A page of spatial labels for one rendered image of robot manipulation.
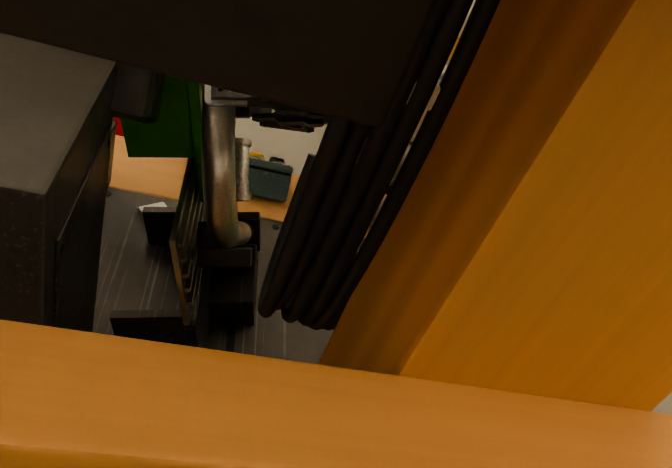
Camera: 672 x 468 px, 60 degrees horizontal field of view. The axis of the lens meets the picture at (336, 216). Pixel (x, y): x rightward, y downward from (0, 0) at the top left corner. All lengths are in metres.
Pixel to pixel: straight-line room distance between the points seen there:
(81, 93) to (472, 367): 0.32
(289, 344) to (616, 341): 0.52
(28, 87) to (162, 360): 0.26
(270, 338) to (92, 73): 0.41
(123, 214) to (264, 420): 0.66
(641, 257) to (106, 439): 0.20
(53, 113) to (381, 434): 0.30
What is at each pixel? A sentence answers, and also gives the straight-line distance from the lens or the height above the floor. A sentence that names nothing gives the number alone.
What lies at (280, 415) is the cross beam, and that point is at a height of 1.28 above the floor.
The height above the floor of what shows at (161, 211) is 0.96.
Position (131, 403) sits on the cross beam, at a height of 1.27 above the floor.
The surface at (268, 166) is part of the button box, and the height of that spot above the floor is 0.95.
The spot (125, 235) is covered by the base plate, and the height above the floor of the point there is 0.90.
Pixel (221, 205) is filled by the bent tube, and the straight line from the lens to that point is 0.54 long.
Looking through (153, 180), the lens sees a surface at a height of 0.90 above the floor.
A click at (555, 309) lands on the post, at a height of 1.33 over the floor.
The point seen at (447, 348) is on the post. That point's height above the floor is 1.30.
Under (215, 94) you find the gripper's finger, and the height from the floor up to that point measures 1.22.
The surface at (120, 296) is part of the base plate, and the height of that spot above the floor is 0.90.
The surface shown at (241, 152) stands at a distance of 0.71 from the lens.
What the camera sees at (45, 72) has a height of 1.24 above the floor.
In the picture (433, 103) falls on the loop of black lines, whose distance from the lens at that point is 0.27.
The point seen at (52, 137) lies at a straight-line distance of 0.41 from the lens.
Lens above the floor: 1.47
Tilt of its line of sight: 36 degrees down
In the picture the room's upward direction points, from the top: 22 degrees clockwise
